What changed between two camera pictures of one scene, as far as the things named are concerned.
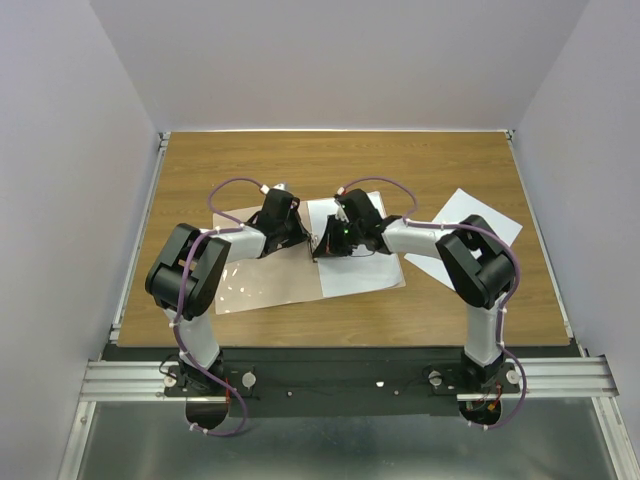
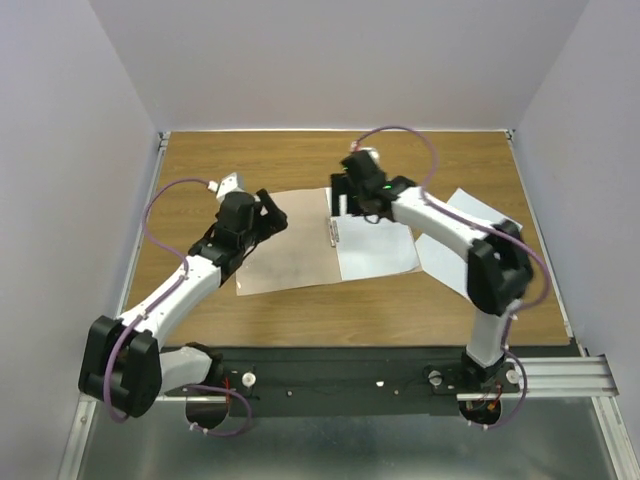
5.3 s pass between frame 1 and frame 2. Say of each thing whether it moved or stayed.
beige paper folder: moved
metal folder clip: moved
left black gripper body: moved
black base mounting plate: stayed
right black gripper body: moved
